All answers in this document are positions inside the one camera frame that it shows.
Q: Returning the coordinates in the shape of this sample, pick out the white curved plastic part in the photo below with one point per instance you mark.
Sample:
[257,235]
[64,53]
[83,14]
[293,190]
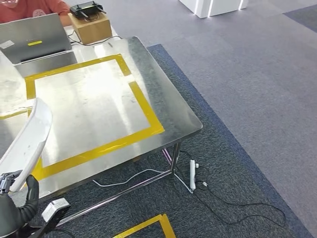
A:
[27,144]

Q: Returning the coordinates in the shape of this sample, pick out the black router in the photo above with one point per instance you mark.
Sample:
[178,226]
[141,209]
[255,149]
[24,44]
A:
[87,8]

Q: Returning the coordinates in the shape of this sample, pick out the small white adapter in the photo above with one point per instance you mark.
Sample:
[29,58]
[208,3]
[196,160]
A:
[204,184]

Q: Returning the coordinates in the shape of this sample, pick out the small yellow tape square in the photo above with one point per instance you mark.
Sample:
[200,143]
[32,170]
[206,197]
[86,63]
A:
[14,114]

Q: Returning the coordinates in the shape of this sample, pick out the large yellow tape square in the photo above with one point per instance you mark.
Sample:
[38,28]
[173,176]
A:
[147,108]

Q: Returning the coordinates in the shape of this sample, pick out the person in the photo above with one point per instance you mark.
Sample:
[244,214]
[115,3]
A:
[29,8]

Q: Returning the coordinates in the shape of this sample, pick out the white power strip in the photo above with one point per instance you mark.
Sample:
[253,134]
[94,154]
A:
[192,175]

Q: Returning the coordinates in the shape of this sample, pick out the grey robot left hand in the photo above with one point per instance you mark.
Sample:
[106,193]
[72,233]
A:
[10,216]

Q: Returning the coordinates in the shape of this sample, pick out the white lit display plinth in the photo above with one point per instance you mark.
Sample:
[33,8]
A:
[215,6]

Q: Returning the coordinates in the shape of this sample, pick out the stainless steel workbench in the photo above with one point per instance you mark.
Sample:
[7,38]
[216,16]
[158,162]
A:
[99,108]

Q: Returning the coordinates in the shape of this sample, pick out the person's left forearm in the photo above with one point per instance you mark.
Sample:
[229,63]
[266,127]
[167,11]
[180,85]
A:
[66,20]

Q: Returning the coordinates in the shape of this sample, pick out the silver laptop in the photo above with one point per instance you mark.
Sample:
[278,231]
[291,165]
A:
[44,33]

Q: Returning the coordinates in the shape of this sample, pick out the brown cardboard box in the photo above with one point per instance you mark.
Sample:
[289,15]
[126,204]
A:
[93,31]

